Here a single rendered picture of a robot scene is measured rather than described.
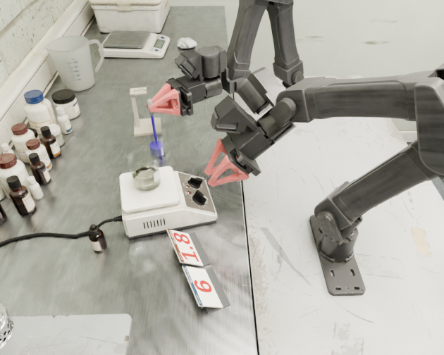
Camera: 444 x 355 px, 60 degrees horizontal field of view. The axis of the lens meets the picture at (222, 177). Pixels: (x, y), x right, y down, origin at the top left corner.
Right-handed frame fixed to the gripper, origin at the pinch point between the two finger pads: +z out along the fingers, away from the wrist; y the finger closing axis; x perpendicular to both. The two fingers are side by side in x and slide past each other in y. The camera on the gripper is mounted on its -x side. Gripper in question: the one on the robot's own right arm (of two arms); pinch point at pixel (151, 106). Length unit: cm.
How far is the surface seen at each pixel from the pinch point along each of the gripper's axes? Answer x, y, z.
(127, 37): 11, -70, -21
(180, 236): 12.1, 31.1, 10.0
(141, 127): 13.9, -13.1, -0.7
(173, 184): 5.7, 22.4, 6.4
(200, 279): 12.1, 42.5, 11.9
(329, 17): 26, -65, -132
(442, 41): 42, -30, -188
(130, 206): 5.4, 23.7, 16.9
